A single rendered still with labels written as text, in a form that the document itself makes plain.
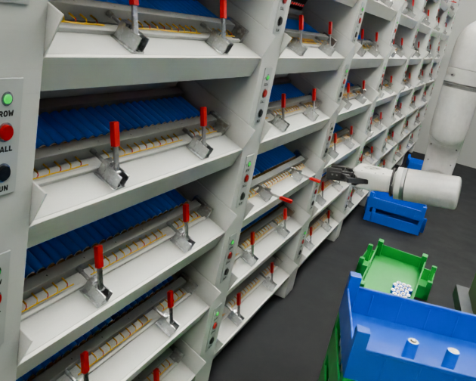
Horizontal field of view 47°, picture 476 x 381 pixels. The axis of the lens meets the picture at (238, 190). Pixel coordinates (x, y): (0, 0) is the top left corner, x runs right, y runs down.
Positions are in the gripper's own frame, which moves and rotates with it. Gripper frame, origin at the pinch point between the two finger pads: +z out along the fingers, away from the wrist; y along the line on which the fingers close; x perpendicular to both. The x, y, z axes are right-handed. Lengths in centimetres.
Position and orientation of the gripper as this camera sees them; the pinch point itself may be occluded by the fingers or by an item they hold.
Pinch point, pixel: (335, 172)
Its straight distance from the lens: 151.9
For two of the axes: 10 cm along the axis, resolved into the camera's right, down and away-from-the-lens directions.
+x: -0.8, 9.6, 2.7
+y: -4.1, 2.1, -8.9
